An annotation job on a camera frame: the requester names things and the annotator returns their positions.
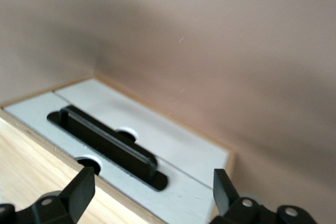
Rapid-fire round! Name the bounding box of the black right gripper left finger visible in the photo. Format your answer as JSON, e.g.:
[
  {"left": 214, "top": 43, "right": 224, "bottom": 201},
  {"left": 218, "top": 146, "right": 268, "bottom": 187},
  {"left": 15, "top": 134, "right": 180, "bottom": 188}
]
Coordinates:
[{"left": 15, "top": 166, "right": 96, "bottom": 224}]

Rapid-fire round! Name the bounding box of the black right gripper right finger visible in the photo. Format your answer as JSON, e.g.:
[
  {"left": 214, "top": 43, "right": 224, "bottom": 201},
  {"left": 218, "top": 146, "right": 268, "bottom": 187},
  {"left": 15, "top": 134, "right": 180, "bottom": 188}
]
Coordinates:
[{"left": 209, "top": 168, "right": 279, "bottom": 224}]

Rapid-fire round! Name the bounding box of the white-fronted drawer with handle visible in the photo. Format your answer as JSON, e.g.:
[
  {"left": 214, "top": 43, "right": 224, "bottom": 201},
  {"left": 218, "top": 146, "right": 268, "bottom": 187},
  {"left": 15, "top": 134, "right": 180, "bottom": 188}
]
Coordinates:
[{"left": 3, "top": 91, "right": 215, "bottom": 224}]

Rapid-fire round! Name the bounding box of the black metal drawer handle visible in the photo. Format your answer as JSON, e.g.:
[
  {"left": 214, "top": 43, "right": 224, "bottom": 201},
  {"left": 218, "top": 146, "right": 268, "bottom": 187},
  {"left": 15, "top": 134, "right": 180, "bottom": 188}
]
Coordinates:
[{"left": 46, "top": 105, "right": 169, "bottom": 192}]

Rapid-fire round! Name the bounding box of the wooden drawer cabinet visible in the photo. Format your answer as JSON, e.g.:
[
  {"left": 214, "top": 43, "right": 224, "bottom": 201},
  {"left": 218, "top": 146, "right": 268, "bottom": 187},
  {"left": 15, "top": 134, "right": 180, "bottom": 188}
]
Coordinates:
[{"left": 0, "top": 76, "right": 236, "bottom": 224}]

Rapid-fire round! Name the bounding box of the brown table cover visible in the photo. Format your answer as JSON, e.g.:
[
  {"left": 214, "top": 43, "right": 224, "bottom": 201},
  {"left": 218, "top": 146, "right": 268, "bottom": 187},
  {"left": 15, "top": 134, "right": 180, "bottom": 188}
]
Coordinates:
[{"left": 0, "top": 0, "right": 336, "bottom": 224}]

